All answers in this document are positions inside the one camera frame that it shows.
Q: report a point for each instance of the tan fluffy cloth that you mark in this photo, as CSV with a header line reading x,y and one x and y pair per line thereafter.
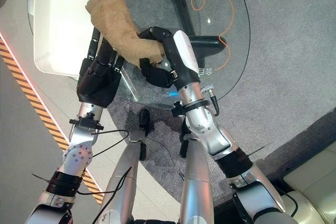
x,y
115,19

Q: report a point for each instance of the silver robot leg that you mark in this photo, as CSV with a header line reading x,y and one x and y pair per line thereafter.
x,y
123,171
197,182

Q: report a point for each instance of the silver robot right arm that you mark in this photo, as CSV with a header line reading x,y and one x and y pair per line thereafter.
x,y
210,132

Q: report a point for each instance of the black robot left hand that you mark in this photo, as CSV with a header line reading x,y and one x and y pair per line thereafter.
x,y
97,82

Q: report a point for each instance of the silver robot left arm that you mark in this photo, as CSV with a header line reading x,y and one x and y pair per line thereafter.
x,y
76,155

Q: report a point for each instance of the black table base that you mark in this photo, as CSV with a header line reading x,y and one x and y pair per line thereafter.
x,y
202,44

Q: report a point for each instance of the white plastic basket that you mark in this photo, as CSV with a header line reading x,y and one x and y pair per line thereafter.
x,y
65,22

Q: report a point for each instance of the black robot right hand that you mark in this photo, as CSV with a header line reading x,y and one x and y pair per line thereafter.
x,y
183,58

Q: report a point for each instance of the silver robot left leg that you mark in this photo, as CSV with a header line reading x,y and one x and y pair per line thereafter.
x,y
123,171

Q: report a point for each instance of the cream sofa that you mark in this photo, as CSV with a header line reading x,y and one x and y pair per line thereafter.
x,y
312,182

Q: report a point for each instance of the orange black hazard tape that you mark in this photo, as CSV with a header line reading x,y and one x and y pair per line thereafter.
x,y
36,103

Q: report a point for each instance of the silver robot right leg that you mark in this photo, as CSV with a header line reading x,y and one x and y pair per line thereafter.
x,y
197,182

